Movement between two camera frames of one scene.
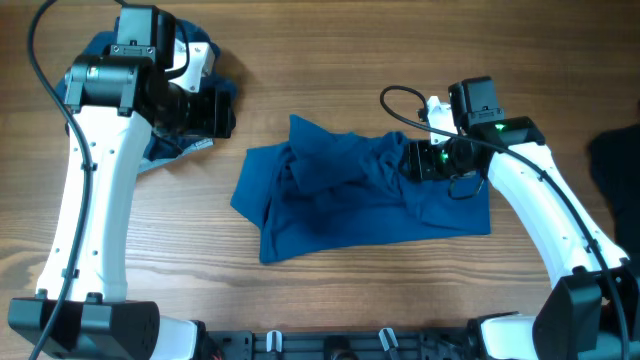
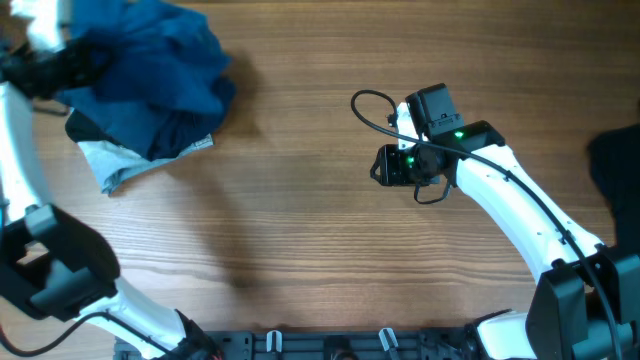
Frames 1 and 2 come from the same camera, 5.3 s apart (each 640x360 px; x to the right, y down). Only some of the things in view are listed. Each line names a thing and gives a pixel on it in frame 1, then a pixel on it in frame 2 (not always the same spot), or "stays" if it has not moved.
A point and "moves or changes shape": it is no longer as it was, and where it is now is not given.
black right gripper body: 436,161 stays
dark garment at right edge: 614,155 stays
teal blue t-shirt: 325,190 moves or changes shape
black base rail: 342,345 stays
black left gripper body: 196,114 -> 57,72
